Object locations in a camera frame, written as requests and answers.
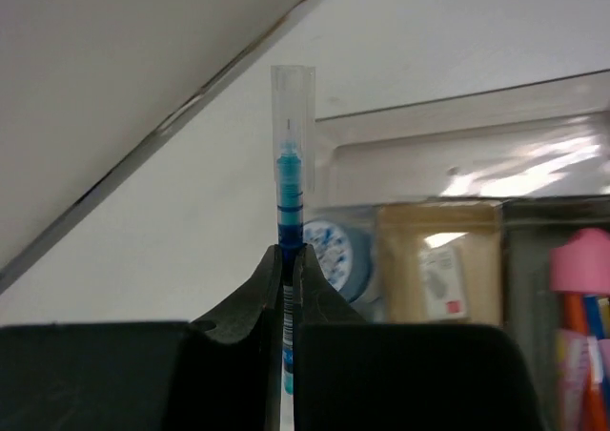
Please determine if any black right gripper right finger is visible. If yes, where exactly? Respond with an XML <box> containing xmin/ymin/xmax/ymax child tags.
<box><xmin>293</xmin><ymin>247</ymin><xmax>543</xmax><ymax>431</ymax></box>

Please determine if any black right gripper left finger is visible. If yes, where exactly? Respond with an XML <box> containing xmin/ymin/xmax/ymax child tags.
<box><xmin>1</xmin><ymin>246</ymin><xmax>282</xmax><ymax>430</ymax></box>

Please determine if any blue white round tub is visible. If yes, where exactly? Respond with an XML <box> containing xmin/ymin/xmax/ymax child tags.
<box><xmin>304</xmin><ymin>218</ymin><xmax>374</xmax><ymax>302</ymax></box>

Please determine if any white eraser box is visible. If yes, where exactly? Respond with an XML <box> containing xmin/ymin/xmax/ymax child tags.
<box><xmin>418</xmin><ymin>244</ymin><xmax>468</xmax><ymax>321</ymax></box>

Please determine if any teal gel pen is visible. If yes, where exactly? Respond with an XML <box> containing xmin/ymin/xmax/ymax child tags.
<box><xmin>271</xmin><ymin>65</ymin><xmax>315</xmax><ymax>395</ymax></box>

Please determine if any clear desk organizer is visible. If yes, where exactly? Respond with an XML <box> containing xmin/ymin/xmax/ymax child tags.
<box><xmin>308</xmin><ymin>70</ymin><xmax>609</xmax><ymax>430</ymax></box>

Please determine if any aluminium rail frame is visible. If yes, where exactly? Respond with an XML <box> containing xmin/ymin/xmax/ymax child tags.
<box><xmin>1</xmin><ymin>0</ymin><xmax>307</xmax><ymax>288</ymax></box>

